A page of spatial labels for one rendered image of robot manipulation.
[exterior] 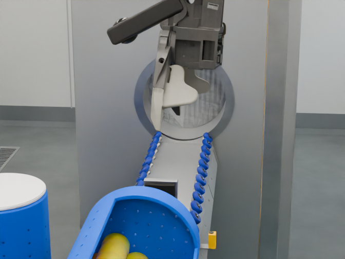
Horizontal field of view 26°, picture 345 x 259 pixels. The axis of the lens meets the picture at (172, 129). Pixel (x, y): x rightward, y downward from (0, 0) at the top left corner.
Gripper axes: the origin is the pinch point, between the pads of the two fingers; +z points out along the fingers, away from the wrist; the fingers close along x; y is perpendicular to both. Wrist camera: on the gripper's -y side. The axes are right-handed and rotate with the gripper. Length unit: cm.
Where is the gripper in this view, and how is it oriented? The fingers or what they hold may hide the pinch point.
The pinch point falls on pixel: (163, 123)
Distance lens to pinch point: 105.9
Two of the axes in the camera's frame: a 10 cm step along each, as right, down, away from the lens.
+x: 1.9, -1.6, 9.7
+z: -0.7, 9.8, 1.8
